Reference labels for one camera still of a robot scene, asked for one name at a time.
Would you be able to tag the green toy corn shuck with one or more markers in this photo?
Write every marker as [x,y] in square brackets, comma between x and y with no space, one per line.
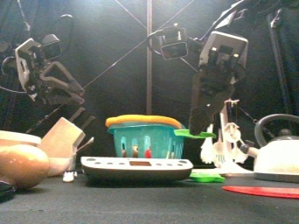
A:
[193,134]

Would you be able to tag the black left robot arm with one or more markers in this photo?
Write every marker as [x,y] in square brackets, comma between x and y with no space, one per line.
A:
[64,27]

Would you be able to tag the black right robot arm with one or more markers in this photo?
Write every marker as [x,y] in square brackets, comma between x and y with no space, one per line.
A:
[252,8]

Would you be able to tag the tan toy pot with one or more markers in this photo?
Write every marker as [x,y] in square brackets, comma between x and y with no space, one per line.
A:
[19,163]

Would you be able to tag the white toy ladle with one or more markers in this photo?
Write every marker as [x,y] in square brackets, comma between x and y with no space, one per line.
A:
[232,131]

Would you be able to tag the beige toy knife block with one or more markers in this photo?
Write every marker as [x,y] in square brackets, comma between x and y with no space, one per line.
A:
[61,140]

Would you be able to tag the white toy fork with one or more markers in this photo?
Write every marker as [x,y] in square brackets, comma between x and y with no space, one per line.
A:
[207,150]

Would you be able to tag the white toy spatula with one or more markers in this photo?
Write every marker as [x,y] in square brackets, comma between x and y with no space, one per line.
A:
[219,153]

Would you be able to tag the teal plastic basket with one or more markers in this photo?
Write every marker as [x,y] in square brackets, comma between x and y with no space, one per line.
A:
[155,141]

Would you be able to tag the white utensil rack stand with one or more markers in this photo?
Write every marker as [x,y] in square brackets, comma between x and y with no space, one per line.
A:
[227,166]

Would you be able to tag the red toy in basket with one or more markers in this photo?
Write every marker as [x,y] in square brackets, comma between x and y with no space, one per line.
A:
[147,153]

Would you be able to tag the green toy leaf piece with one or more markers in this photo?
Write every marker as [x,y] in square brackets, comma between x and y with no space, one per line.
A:
[205,177]

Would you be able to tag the small white toy piece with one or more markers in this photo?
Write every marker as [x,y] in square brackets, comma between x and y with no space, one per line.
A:
[69,176]

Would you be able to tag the grey white toy scale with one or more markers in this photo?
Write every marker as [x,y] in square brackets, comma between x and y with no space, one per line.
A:
[136,169]

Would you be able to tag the red flat plate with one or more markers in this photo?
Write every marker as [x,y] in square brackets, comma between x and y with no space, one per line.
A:
[264,191]

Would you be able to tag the black object at table edge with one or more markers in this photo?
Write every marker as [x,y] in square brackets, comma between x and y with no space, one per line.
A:
[5,189]

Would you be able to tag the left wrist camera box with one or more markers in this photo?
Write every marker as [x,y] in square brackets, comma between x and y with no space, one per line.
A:
[51,46]

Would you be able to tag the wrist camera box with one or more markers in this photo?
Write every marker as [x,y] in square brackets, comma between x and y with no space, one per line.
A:
[172,43]
[51,46]

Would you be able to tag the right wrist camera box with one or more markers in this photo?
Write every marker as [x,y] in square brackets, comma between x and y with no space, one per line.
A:
[172,43]

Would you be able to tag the dark frame post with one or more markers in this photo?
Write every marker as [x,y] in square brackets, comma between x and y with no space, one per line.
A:
[280,64]

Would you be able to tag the grey vertical frame pole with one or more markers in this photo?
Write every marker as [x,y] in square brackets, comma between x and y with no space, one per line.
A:
[148,73]

